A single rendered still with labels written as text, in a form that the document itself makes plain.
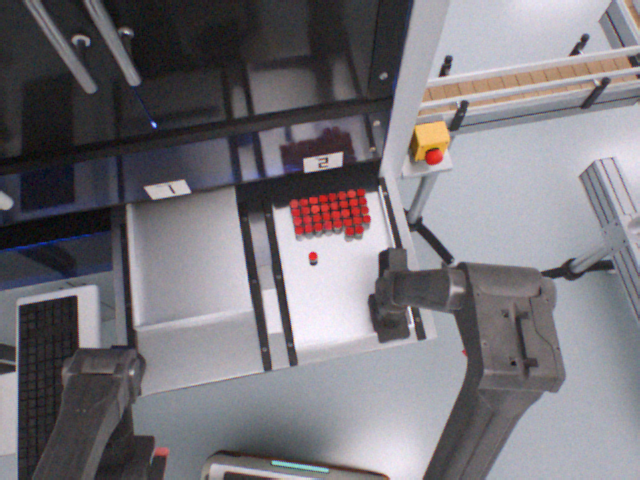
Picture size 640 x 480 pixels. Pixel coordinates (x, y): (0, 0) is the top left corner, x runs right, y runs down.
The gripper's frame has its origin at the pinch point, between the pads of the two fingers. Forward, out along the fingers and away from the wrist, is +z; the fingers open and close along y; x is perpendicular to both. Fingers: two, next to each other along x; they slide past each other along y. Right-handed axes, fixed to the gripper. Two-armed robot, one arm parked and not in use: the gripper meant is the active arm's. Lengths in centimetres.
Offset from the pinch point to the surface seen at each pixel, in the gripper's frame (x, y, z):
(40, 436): 78, -8, 8
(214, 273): 35.6, 19.7, 0.0
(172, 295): 45.6, 16.3, 0.4
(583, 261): -86, 27, 63
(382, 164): -6.9, 35.2, -9.6
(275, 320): 23.4, 6.4, 1.1
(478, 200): -66, 69, 84
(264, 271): 23.9, 16.3, -4.1
